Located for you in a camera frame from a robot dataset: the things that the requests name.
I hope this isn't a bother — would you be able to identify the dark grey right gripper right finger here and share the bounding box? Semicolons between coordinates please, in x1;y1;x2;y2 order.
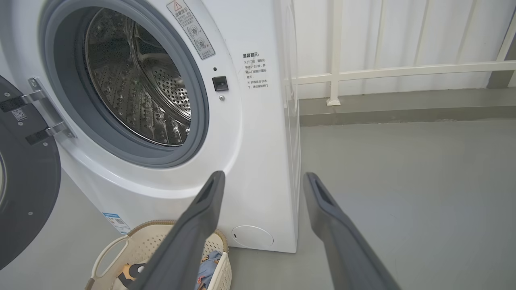
303;172;399;290

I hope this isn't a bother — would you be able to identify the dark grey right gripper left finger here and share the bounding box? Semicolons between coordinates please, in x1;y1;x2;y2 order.
128;171;225;290

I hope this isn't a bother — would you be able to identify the blue garment with orange print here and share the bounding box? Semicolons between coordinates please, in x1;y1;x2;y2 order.
196;251;222;290

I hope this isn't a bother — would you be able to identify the cream shirt with orange cartoon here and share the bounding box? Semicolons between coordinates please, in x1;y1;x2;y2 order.
113;264;146;290

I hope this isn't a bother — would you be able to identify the cream perforated laundry basket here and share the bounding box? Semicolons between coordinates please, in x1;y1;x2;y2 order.
85;220;232;290

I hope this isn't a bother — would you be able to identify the white front-load washing machine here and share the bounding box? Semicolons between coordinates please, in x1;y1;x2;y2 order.
0;0;302;253

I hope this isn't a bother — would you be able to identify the blue energy label sticker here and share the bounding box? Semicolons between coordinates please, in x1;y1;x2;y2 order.
102;212;131;235

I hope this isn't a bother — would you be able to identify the white metal railing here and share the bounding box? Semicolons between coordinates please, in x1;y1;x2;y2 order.
284;0;516;106

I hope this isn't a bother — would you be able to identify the grey warning label sticker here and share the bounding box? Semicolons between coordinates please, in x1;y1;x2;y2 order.
167;0;216;60

